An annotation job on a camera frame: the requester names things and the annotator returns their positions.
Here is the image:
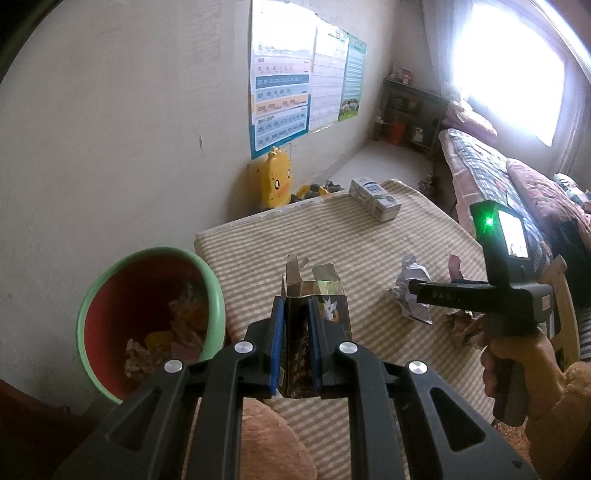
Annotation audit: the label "bed with plaid quilt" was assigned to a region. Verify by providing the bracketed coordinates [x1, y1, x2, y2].
[439, 128, 590, 274]

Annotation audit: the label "checkered beige table cloth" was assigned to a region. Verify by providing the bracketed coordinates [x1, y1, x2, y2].
[194, 180, 493, 420]

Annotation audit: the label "white paper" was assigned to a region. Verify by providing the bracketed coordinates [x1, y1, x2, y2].
[390, 254, 433, 325]

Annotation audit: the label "wooden chair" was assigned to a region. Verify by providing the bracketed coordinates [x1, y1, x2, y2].
[540, 255, 580, 370]

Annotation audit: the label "white milk carton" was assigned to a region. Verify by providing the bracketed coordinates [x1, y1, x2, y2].
[349, 177, 402, 223]

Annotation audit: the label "dark shelf unit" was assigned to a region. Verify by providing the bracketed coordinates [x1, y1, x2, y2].
[373, 76, 449, 158]

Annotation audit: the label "window with curtain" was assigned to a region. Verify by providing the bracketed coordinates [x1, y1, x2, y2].
[420, 1, 584, 147]

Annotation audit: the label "dark gold carton box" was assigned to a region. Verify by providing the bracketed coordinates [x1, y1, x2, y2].
[277, 254, 352, 399]

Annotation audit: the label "green red trash bin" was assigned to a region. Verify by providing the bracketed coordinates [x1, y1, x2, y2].
[76, 247, 226, 405]

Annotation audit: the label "shiny pink foil bag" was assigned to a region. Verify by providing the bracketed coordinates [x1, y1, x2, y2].
[447, 255, 486, 350]

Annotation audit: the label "green wall poster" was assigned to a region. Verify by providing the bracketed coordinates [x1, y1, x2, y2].
[338, 35, 367, 122]

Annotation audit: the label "pink fuzzy knee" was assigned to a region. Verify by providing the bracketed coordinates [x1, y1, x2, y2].
[239, 398, 318, 480]

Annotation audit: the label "right hand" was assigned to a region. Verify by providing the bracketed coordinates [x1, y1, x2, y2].
[481, 330, 567, 420]

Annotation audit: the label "white chart wall poster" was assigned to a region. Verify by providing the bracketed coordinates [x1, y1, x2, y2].
[308, 19, 349, 132]

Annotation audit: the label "yellow duck potty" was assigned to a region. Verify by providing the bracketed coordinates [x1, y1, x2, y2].
[250, 146, 332, 211]

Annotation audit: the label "pinyin wall poster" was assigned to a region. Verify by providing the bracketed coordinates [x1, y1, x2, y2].
[249, 1, 317, 159]

